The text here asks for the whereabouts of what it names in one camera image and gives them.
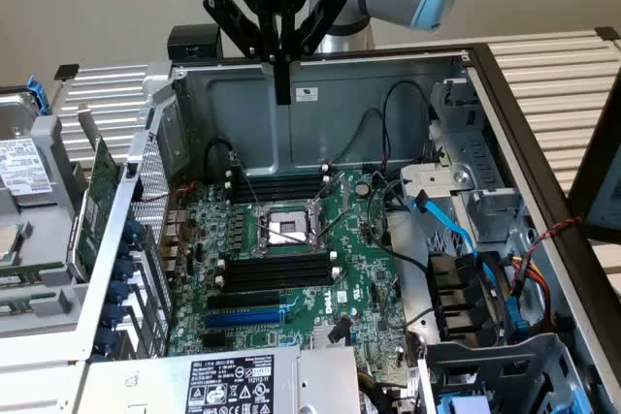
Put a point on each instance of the black box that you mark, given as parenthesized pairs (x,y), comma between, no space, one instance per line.
(194,41)

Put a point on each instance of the open grey PC case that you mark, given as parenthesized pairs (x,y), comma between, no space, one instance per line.
(359,89)

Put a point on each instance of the metal socket locking lever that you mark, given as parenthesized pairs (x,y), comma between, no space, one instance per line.
(335,227)
(248,181)

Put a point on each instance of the metal socket cover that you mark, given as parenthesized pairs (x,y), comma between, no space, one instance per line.
(345,186)

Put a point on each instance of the round coin battery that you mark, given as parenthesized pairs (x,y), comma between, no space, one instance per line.
(362,188)

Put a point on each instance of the graphics card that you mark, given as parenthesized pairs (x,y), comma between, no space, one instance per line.
(104,167)

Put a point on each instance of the grey metal disk bay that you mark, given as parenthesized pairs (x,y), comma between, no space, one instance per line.
(485,157)

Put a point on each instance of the CPU socket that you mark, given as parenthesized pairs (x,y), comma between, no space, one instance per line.
(291,234)

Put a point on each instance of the blue slot retainer clip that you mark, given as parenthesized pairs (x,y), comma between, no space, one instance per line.
(116,291)
(122,267)
(112,313)
(104,339)
(130,232)

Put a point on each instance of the Toshiba hard disk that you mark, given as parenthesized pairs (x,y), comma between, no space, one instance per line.
(19,167)

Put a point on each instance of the green Dell motherboard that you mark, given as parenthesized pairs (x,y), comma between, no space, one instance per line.
(349,278)

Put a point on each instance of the long black expansion slot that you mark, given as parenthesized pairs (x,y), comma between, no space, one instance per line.
(242,300)

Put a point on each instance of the blue expansion slot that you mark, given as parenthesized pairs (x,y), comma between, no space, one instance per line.
(242,320)

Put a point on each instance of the silver CPU chip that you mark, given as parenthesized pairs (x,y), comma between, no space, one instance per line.
(9,242)

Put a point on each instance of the dark framed panel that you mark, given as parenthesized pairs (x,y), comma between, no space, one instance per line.
(582,200)

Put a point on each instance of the silver chipset heatsink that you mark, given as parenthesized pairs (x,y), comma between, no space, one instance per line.
(320,336)

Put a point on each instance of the short black expansion slot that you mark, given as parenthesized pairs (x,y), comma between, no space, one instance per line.
(213,341)

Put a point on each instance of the blue plastic latch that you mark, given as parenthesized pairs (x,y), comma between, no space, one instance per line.
(518,317)

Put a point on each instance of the grey power supply unit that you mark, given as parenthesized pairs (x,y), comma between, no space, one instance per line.
(145,385)

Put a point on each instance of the grey metal disk cage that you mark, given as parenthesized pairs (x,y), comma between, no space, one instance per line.
(509,360)

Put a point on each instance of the blue plastic block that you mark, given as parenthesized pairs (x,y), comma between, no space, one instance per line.
(461,406)

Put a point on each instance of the silver metal bracket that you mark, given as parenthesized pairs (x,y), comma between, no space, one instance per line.
(436,176)

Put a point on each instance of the blue disk carrier rail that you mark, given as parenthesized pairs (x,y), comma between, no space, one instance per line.
(41,99)

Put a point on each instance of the black fan duct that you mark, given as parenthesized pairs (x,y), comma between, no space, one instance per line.
(451,288)

